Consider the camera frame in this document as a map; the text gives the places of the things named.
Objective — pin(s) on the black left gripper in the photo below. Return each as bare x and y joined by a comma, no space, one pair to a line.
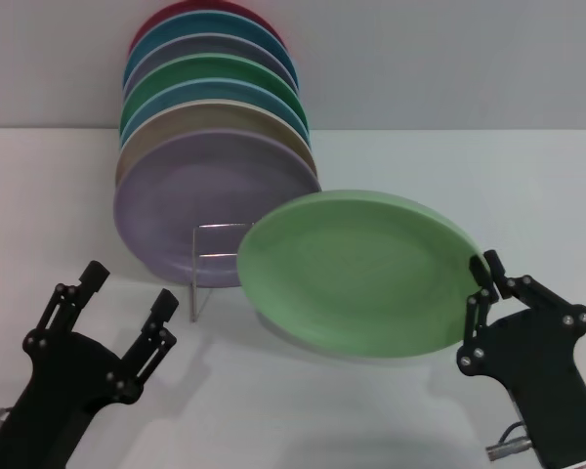
58,386

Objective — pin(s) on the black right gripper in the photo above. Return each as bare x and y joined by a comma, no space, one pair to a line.
537,371

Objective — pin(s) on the light green plate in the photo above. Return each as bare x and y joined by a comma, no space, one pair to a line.
351,268

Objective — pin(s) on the lavender plate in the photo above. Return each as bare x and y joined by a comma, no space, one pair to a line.
200,190

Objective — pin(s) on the beige plate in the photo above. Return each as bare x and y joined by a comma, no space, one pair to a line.
210,117

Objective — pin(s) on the light blue plate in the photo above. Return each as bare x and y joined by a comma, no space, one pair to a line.
215,90

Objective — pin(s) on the dark green plate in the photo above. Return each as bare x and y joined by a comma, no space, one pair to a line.
215,68

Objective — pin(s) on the grey purple plate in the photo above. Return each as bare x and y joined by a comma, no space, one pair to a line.
215,46

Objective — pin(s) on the teal blue plate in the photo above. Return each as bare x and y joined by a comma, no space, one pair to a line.
210,24

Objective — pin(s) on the red plate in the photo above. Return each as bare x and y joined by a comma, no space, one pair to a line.
200,6

